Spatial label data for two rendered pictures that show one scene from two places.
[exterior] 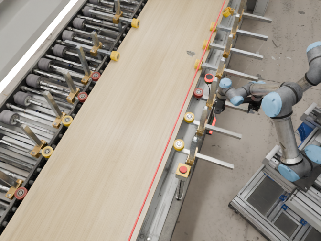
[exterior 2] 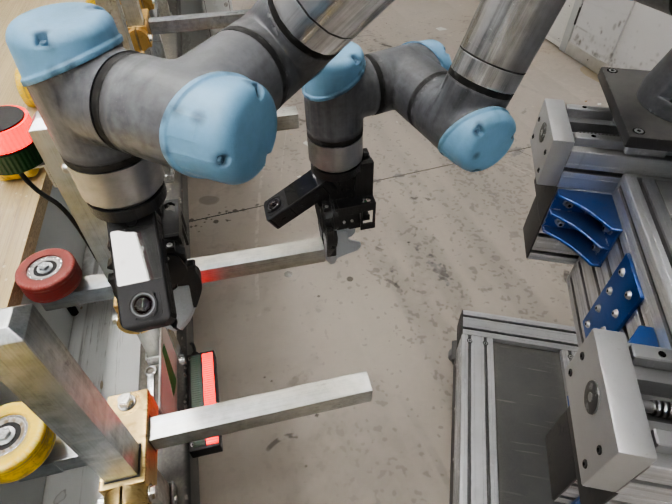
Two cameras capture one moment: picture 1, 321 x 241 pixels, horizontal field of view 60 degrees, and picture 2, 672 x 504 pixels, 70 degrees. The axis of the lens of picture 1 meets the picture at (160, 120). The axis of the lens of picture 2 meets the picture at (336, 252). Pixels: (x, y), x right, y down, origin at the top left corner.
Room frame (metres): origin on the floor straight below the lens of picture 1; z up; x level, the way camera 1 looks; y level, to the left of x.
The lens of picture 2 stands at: (0.74, -0.39, 1.42)
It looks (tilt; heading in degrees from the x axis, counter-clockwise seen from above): 47 degrees down; 325
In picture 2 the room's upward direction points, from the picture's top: straight up
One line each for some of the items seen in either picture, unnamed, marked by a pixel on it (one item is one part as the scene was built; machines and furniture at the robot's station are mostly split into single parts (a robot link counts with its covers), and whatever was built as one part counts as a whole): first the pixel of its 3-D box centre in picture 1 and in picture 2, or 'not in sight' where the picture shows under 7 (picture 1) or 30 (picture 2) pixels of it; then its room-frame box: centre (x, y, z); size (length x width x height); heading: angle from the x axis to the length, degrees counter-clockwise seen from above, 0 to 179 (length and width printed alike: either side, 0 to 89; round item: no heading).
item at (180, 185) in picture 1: (180, 186); not in sight; (0.57, -0.12, 0.93); 0.05 x 0.04 x 0.45; 158
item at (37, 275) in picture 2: (197, 95); (59, 290); (1.36, -0.32, 0.85); 0.08 x 0.08 x 0.11
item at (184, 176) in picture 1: (182, 172); not in sight; (0.57, -0.12, 1.18); 0.07 x 0.07 x 0.08; 68
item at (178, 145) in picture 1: (178, 147); not in sight; (0.89, -0.13, 0.85); 0.08 x 0.08 x 0.11
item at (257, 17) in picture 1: (252, 16); not in sight; (2.20, -0.90, 0.95); 0.36 x 0.03 x 0.03; 68
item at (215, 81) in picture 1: (210, 98); (121, 267); (1.28, -0.40, 0.92); 0.03 x 0.03 x 0.48; 68
